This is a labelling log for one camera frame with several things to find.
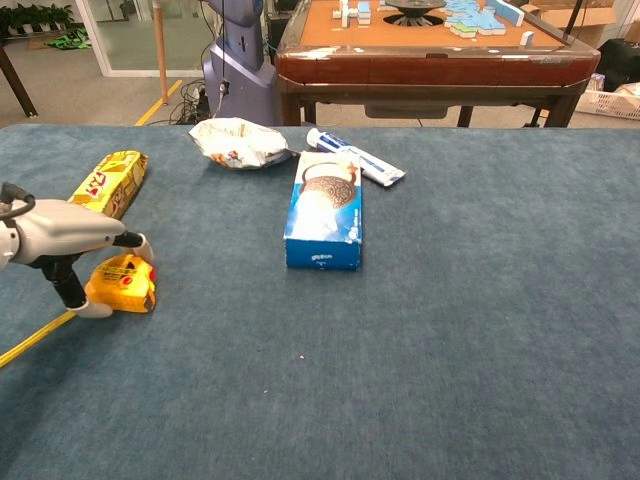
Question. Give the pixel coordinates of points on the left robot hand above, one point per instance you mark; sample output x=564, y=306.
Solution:
x=65, y=230

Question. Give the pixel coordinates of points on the yellow tape measure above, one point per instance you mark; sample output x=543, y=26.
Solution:
x=120, y=285

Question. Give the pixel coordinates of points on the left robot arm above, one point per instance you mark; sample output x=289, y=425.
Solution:
x=5, y=245

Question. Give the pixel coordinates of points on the purple robot base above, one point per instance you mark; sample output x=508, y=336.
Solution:
x=240, y=75

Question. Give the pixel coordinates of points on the yellow snack package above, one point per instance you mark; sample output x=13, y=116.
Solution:
x=115, y=180

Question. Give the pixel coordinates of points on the dark table leg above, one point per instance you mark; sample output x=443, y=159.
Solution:
x=17, y=85

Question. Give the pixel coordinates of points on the green cloth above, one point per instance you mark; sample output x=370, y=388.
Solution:
x=70, y=40

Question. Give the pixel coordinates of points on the crumpled white snack bag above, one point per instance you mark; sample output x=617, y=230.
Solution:
x=235, y=142

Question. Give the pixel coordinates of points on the white framed glass partition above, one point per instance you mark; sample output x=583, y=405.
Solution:
x=135, y=40

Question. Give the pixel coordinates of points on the wooden pole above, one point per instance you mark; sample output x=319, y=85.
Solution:
x=161, y=50

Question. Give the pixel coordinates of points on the row of potted plants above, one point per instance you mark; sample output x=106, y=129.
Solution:
x=35, y=17

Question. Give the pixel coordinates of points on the blue cookie box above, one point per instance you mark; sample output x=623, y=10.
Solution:
x=325, y=220

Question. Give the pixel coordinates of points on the white blue toothpaste tube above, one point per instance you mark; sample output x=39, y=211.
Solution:
x=380, y=170

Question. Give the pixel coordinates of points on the blue carpet table cover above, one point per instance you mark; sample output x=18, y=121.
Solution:
x=400, y=350

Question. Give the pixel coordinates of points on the small group of mahjong tiles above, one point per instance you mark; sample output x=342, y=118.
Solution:
x=357, y=14

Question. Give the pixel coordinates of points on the wooden mahjong table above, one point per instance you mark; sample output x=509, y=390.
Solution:
x=430, y=65

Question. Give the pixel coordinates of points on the black mahjong table hub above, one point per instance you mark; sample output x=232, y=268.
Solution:
x=415, y=10

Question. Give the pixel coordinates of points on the pile of blue mahjong tiles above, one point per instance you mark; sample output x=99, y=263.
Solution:
x=475, y=20

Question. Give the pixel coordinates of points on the single blue mahjong tile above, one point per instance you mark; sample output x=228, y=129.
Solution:
x=527, y=38

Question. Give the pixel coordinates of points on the thin black pole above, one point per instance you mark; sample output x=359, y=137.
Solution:
x=575, y=17

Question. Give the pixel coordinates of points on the white plastic basket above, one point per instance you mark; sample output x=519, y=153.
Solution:
x=607, y=102

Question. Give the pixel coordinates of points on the cardboard box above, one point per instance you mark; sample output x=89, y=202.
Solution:
x=595, y=20

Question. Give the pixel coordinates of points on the black bag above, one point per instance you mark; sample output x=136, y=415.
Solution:
x=620, y=62

